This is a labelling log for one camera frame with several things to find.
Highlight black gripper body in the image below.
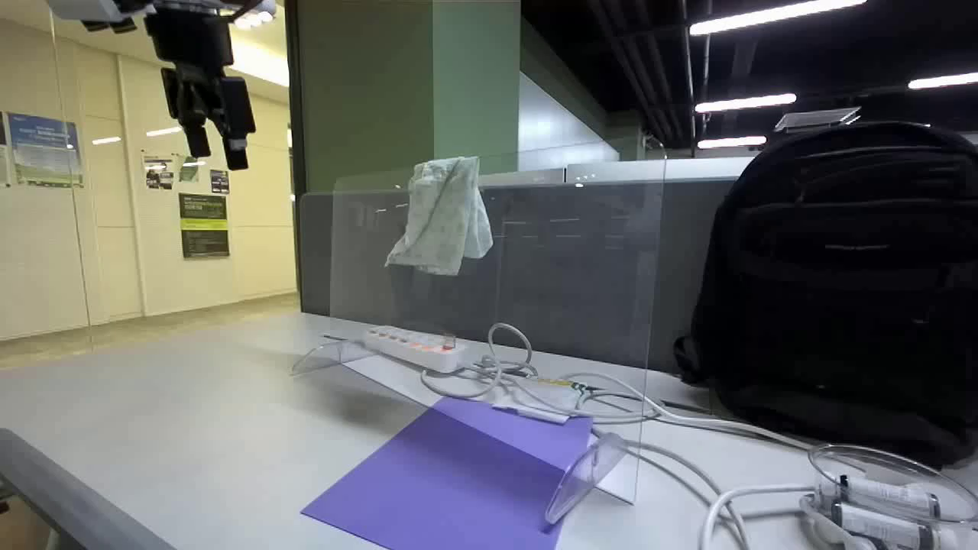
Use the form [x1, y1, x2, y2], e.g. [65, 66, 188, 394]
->
[145, 2, 239, 81]

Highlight pale patterned towel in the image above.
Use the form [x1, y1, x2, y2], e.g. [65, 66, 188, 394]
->
[381, 152, 498, 279]

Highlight green pillar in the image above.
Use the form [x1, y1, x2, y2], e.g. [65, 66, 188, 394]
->
[288, 0, 523, 196]

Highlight clear acrylic stand foot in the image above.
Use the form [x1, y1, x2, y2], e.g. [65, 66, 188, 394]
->
[540, 429, 631, 531]
[289, 334, 362, 376]

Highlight white power strip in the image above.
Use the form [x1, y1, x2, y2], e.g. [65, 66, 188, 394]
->
[357, 323, 467, 376]

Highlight transparent acrylic panel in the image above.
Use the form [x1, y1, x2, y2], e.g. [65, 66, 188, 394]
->
[324, 152, 671, 508]

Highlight grey desk partition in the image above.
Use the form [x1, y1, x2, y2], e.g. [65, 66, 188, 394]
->
[292, 156, 758, 376]

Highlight purple paper sheet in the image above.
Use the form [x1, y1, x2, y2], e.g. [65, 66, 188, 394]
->
[299, 396, 596, 550]

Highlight long ceiling tube light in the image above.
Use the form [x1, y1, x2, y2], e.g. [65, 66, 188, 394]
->
[693, 134, 769, 152]
[904, 71, 978, 94]
[689, 0, 872, 40]
[693, 92, 802, 115]

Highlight black backpack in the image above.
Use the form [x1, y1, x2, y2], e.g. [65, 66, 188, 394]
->
[671, 113, 978, 469]

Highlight white power adapter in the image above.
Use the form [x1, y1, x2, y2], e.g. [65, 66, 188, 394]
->
[794, 494, 978, 550]
[816, 469, 944, 520]

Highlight dark green wall sign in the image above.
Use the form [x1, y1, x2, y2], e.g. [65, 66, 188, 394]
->
[178, 189, 231, 226]
[180, 226, 231, 262]

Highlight blue wall poster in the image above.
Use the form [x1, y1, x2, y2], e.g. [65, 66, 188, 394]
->
[2, 111, 86, 193]

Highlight tangled thin white cables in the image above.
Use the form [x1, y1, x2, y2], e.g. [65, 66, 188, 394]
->
[417, 321, 670, 429]

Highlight thick white cable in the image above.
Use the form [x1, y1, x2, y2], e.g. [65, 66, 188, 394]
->
[693, 479, 818, 550]

